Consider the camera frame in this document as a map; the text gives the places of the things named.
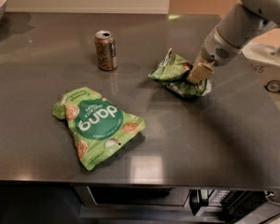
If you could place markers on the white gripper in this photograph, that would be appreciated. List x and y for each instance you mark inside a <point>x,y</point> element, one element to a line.
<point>216,48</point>

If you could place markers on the green jalapeno chip bag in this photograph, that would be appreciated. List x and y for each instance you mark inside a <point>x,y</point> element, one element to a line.
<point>172,73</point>

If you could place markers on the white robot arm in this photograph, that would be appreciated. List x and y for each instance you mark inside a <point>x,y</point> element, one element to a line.
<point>241,24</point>

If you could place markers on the green rice chip bag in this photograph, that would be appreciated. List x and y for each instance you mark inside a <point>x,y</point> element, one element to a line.
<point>98,127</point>

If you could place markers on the white robot mobile base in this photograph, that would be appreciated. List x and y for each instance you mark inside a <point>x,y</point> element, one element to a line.
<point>265,61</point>

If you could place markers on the brown soda can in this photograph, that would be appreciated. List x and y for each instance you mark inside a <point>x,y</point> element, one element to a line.
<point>105,50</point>

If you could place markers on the black microwave oven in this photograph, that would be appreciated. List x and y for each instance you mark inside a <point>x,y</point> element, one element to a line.
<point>179,204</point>

